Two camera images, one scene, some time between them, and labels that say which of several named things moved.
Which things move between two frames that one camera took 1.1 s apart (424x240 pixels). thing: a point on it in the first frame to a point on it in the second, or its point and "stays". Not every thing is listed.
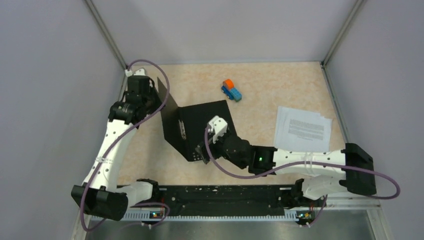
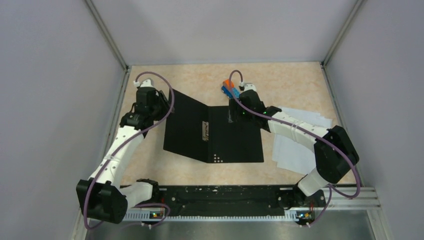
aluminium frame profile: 349,203 stays
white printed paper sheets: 302,131 stays
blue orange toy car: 231,92 stays
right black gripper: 214,146 to 235,106
